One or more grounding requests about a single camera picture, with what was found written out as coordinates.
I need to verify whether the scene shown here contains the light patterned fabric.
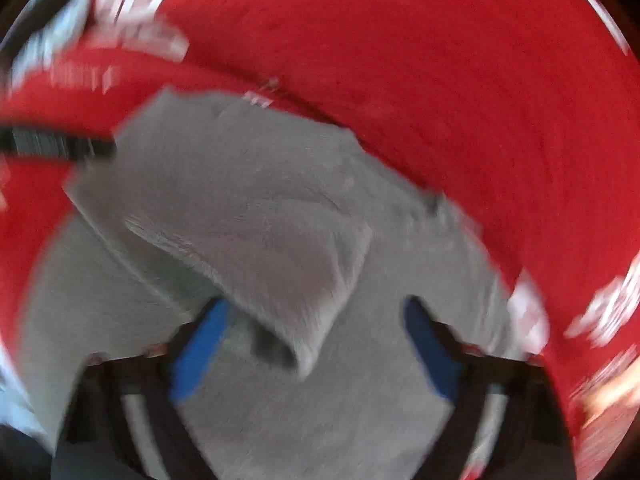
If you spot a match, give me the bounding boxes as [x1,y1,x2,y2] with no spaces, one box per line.
[1,0,92,93]

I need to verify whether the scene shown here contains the red blanket white lettering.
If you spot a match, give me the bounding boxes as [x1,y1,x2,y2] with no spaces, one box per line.
[0,44,640,480]

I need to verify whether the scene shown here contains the red plush pillow white characters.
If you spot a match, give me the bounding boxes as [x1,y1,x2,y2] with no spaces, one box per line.
[74,0,639,479]

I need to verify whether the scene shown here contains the grey sweatshirt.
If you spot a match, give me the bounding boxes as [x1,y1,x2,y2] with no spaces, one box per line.
[18,91,518,479]

